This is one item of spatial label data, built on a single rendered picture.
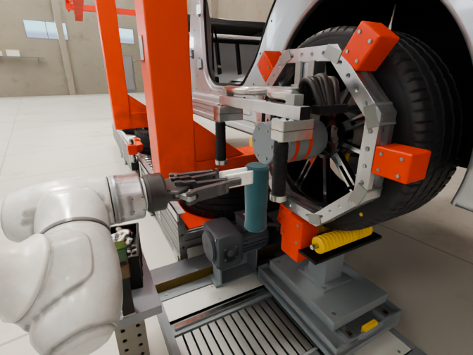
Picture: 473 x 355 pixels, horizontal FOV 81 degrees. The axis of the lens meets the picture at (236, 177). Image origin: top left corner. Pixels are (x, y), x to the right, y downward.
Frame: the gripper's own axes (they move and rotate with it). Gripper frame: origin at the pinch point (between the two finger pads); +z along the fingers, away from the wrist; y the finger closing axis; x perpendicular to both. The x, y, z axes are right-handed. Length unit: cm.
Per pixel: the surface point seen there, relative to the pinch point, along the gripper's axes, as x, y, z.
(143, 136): -38, -240, 21
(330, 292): -60, -8, 47
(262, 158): -2.2, -16.8, 18.0
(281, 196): -6.3, 1.9, 11.5
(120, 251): -17.5, -10.2, -25.6
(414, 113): 13.3, 12.8, 40.9
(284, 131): 9.9, 2.5, 10.8
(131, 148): -34, -181, 0
